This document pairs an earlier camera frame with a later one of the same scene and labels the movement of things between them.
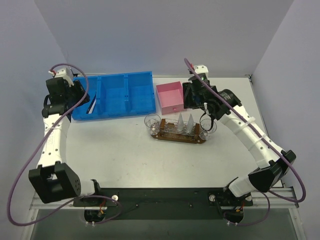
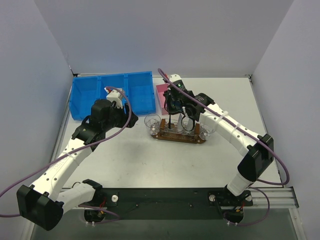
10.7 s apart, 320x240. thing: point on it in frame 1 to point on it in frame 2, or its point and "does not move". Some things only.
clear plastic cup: (207, 126) does not move
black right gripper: (189, 95) to (180, 110)
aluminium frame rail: (286, 198) does not move
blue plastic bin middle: (112, 95) does not move
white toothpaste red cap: (180, 123) does not move
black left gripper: (78, 93) to (127, 115)
